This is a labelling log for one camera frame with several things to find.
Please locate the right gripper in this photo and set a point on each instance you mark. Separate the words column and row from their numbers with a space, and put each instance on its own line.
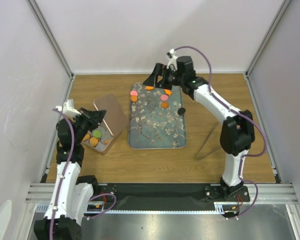
column 159, row 70

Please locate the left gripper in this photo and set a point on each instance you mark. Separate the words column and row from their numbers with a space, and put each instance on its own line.
column 94, row 118

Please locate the green round cookie top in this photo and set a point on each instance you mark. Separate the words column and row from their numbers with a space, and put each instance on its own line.
column 97, row 134

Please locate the brown tin lid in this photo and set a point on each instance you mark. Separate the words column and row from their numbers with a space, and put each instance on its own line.
column 115, row 119

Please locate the orange round cookie bottom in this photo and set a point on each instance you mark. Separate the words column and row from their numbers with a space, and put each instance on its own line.
column 86, row 137

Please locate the metal tongs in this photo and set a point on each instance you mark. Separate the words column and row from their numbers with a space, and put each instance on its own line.
column 208, row 146

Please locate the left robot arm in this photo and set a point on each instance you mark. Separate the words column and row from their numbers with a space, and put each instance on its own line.
column 72, row 192

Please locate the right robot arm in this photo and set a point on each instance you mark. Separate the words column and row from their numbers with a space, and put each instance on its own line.
column 237, row 132

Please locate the orange fish cookie left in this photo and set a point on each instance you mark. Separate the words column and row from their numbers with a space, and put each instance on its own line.
column 149, row 88

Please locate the orange fish cookie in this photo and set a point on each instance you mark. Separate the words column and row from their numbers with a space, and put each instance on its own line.
column 149, row 88
column 168, row 92

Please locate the brown cookie tin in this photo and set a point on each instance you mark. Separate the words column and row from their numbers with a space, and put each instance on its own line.
column 103, row 148

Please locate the orange fish cookie right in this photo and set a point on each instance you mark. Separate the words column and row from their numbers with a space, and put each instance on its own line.
column 168, row 92

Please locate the pink round cookie right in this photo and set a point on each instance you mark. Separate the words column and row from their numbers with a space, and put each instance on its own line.
column 164, row 97

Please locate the pink round cookie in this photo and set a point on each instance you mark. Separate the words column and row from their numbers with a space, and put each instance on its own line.
column 164, row 97
column 134, row 93

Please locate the pink round cookie left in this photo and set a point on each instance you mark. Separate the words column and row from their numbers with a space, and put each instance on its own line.
column 134, row 93

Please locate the dark orange cookie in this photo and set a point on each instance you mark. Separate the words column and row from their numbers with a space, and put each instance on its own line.
column 164, row 105

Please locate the small orange cookie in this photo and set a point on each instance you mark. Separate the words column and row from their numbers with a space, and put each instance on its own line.
column 133, row 98

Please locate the black sandwich cookie right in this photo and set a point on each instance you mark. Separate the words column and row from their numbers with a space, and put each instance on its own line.
column 181, row 111

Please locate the floral blue serving tray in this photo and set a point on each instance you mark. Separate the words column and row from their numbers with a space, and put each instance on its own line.
column 153, row 127

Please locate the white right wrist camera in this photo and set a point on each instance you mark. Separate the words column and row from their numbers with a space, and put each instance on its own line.
column 172, row 60

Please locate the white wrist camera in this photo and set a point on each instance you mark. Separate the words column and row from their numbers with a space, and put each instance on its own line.
column 172, row 60
column 68, row 109

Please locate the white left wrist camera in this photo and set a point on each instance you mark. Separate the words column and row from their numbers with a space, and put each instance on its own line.
column 68, row 109

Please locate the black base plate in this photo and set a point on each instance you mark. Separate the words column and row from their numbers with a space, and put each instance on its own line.
column 171, row 197

